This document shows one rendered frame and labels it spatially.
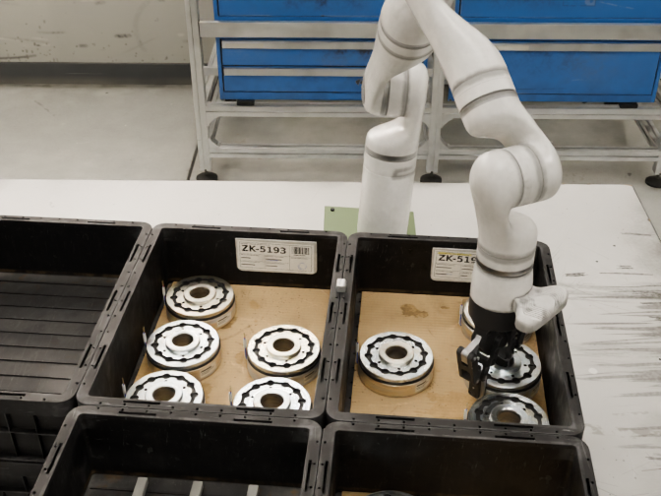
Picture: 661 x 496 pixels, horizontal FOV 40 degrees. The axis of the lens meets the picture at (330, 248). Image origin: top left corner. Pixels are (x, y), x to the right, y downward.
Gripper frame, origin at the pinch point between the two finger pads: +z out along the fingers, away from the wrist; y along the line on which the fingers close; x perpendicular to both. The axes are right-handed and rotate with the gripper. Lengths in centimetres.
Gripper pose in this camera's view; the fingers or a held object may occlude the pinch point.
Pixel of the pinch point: (489, 378)
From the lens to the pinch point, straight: 125.3
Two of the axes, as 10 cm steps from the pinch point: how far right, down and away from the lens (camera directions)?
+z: 0.0, 8.3, 5.6
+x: 7.2, 3.9, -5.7
